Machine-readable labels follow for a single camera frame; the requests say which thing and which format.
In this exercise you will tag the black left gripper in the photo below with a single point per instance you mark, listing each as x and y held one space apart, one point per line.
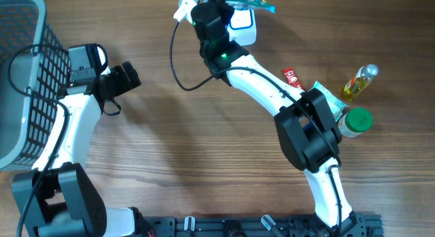
128 85

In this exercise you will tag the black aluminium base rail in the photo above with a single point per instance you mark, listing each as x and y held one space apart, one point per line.
357 225

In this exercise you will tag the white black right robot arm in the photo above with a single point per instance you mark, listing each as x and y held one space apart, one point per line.
306 128

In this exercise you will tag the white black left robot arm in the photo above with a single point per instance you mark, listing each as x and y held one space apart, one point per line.
57 198

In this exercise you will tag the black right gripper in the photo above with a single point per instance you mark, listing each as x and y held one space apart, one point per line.
225 14

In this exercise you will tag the red snack packet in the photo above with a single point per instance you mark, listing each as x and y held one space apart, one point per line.
292 78

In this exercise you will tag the teal wet wipes pack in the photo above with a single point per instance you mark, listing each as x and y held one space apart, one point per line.
337 106

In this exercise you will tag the white cube barcode scanner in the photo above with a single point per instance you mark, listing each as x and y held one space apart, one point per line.
242 27

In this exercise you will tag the grey mesh shopping basket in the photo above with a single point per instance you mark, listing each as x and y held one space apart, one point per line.
32 59

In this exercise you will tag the yellow oil bottle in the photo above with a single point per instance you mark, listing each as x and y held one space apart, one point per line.
360 81

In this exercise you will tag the green white round tub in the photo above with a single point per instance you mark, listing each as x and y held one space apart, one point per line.
355 122

